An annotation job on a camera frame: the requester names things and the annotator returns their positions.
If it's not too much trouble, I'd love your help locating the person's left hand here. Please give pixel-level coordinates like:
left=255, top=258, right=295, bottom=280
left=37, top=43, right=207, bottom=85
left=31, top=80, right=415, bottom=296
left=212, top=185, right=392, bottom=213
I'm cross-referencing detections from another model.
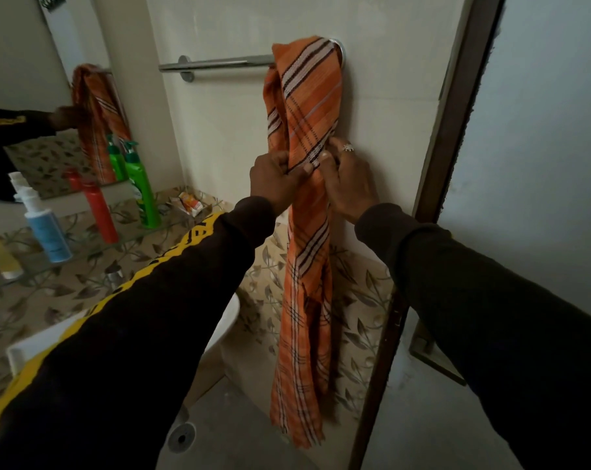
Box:
left=249, top=150, right=315, bottom=217

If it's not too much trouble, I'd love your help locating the person's right forearm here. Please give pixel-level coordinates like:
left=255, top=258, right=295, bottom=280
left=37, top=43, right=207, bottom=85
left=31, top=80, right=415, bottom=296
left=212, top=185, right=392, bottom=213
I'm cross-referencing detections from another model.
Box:
left=354, top=204, right=591, bottom=470

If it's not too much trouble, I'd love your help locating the brown door frame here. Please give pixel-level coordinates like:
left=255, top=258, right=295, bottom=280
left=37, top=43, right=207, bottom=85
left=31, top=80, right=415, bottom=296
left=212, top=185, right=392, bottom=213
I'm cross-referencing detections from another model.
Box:
left=348, top=0, right=507, bottom=470

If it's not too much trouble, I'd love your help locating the metal door handle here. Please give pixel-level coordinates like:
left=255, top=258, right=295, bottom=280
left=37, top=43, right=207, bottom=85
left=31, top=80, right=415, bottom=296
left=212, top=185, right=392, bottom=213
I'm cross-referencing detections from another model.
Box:
left=409, top=322, right=467, bottom=386

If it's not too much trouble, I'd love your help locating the green spray bottle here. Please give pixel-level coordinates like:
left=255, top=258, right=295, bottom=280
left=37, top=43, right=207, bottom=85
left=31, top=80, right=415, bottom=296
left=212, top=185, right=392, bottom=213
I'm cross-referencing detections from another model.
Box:
left=121, top=141, right=162, bottom=229

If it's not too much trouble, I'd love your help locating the orange plaid towel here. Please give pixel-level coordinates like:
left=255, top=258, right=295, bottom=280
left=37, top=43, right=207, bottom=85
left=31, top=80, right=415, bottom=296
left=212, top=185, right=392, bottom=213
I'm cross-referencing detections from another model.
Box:
left=263, top=36, right=344, bottom=449

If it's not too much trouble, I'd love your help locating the red bottle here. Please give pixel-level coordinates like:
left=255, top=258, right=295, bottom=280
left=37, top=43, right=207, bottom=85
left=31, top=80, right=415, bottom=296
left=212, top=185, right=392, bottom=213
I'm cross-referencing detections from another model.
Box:
left=64, top=167, right=120, bottom=244

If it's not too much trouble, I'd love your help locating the white blue pump bottle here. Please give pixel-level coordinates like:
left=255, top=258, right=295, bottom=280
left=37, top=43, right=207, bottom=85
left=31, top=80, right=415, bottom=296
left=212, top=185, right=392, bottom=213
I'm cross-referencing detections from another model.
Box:
left=8, top=171, right=74, bottom=264

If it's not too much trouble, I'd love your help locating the wall mirror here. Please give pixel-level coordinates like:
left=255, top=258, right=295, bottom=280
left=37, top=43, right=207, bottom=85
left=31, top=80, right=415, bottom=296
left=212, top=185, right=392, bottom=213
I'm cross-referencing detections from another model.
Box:
left=0, top=0, right=130, bottom=203

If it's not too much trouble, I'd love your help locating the white door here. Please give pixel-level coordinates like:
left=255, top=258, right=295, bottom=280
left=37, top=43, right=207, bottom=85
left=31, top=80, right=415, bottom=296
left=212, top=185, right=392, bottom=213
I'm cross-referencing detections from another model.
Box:
left=361, top=0, right=591, bottom=470

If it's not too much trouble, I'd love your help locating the glass shelf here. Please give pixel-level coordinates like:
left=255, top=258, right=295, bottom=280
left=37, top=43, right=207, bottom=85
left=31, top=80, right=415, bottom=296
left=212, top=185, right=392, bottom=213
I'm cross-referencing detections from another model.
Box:
left=0, top=200, right=213, bottom=292

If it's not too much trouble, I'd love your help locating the person's left forearm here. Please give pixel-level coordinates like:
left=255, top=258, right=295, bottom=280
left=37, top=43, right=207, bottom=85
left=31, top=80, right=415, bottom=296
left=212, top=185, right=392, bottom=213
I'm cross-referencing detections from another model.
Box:
left=0, top=196, right=276, bottom=470

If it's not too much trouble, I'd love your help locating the chrome towel bar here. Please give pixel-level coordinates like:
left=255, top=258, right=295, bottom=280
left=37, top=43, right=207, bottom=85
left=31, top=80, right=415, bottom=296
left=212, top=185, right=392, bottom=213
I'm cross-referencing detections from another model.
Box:
left=159, top=39, right=346, bottom=83

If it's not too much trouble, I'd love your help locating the yellow tube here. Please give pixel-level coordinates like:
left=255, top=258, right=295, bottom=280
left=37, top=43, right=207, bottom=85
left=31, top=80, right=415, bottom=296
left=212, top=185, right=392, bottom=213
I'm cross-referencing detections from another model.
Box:
left=0, top=234, right=24, bottom=280

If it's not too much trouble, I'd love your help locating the person's right hand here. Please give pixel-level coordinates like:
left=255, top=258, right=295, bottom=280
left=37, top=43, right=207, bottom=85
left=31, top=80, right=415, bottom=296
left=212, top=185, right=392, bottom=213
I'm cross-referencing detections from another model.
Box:
left=319, top=137, right=380, bottom=225

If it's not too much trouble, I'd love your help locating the round floor drain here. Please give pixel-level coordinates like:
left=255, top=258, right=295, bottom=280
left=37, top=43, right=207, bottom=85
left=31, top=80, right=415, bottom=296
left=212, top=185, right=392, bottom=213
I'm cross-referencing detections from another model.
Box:
left=167, top=422, right=197, bottom=454

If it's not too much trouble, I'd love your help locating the small orange white box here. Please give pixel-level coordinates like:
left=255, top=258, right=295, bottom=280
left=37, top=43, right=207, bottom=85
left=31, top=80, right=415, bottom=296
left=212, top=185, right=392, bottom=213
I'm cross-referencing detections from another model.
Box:
left=178, top=192, right=204, bottom=217

